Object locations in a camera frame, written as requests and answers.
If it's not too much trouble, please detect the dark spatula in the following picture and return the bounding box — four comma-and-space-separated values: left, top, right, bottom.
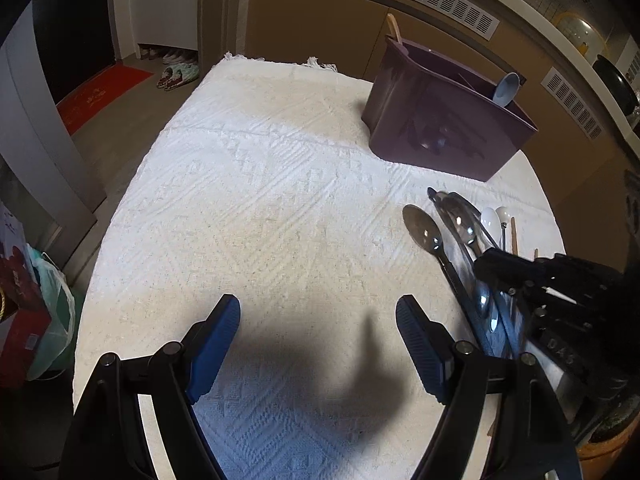
447, 193, 518, 358

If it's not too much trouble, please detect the dark brown spoon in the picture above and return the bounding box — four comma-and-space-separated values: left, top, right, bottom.
402, 204, 486, 350

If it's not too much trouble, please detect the blue plastic serving spoon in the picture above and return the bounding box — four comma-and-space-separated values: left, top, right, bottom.
491, 72, 521, 107

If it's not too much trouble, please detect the wooden handled utensil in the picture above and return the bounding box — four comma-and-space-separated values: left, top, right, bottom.
386, 13, 402, 44

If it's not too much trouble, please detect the white ball-handled metal spoon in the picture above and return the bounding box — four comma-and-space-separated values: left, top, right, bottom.
496, 206, 511, 250

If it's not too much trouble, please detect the shiny steel spoon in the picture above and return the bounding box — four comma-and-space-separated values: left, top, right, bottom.
442, 195, 499, 333

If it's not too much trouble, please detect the green plastic bag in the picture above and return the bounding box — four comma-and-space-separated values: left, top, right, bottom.
27, 247, 77, 380

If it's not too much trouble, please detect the white textured table cloth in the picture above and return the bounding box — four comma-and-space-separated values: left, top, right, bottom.
74, 56, 564, 479

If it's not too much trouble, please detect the red snack bag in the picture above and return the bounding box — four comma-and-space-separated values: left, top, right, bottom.
0, 204, 51, 388

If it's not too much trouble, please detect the purple plastic utensil bin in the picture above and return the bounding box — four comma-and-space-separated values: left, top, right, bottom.
361, 37, 538, 182

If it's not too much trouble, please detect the black frying pan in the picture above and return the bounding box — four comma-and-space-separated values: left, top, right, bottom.
592, 54, 639, 116

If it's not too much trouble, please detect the red door mat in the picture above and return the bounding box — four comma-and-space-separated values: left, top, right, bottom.
56, 63, 152, 136

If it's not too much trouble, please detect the pair of slippers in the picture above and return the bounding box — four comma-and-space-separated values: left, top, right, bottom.
156, 62, 200, 91

